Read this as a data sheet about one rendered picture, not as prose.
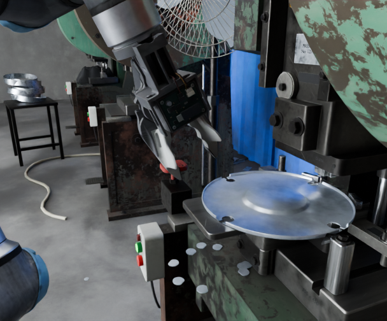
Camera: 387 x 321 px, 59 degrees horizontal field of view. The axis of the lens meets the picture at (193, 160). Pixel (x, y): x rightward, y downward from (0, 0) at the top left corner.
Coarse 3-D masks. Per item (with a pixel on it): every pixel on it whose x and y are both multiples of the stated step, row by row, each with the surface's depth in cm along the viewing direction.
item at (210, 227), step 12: (192, 204) 66; (192, 216) 63; (204, 216) 62; (204, 228) 58; (216, 228) 58; (228, 228) 58; (240, 240) 72; (252, 240) 68; (264, 240) 64; (276, 240) 64; (288, 240) 66; (240, 252) 73; (252, 252) 68; (264, 252) 65; (252, 264) 69; (264, 264) 65
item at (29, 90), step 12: (12, 84) 297; (24, 84) 298; (36, 84) 305; (12, 96) 315; (24, 96) 313; (36, 96) 311; (12, 108) 293; (48, 108) 344; (12, 120) 297; (48, 120) 347; (12, 132) 332; (60, 132) 322; (12, 144) 336; (48, 144) 320; (60, 144) 325; (60, 156) 329
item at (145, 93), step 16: (160, 32) 41; (128, 48) 40; (144, 48) 39; (160, 48) 42; (144, 64) 39; (160, 64) 40; (144, 80) 45; (160, 80) 43; (176, 80) 41; (192, 80) 43; (144, 96) 43; (160, 96) 41; (176, 96) 42; (192, 96) 43; (144, 112) 47; (160, 112) 42; (176, 112) 43; (192, 112) 43; (160, 128) 43; (176, 128) 44
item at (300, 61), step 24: (288, 24) 64; (288, 48) 65; (288, 72) 65; (312, 72) 60; (288, 96) 65; (312, 96) 60; (288, 120) 63; (312, 120) 59; (336, 120) 57; (288, 144) 64; (312, 144) 60; (336, 144) 59; (360, 144) 61
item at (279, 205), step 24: (216, 192) 71; (240, 192) 71; (264, 192) 70; (288, 192) 70; (312, 192) 71; (336, 192) 71; (216, 216) 61; (240, 216) 61; (264, 216) 61; (288, 216) 61; (312, 216) 61; (336, 216) 61
